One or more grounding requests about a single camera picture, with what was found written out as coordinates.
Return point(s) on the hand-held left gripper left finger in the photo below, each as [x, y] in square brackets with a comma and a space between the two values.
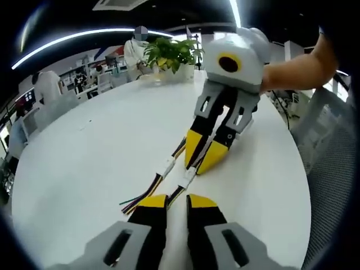
[146, 225]

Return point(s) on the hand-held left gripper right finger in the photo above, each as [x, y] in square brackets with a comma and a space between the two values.
[205, 227]

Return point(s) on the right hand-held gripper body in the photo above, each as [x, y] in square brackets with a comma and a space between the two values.
[247, 50]

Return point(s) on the short ceiling light strip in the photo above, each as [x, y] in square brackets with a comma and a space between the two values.
[235, 12]

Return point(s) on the black tripod stand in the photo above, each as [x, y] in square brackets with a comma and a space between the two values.
[197, 50]

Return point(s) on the potted green plant white pot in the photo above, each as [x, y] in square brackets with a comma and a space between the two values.
[174, 56]

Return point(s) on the grey mesh office chair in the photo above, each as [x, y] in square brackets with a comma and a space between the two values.
[326, 157]

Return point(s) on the white storage shelf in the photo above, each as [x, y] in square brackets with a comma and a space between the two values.
[92, 67]

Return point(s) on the ceiling air conditioner vent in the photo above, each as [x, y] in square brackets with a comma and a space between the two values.
[118, 4]

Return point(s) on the white office chair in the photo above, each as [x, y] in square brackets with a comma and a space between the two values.
[56, 112]

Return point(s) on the long curved ceiling light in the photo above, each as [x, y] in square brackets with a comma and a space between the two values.
[70, 38]

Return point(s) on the red screen monitor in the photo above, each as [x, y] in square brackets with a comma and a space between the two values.
[26, 98]

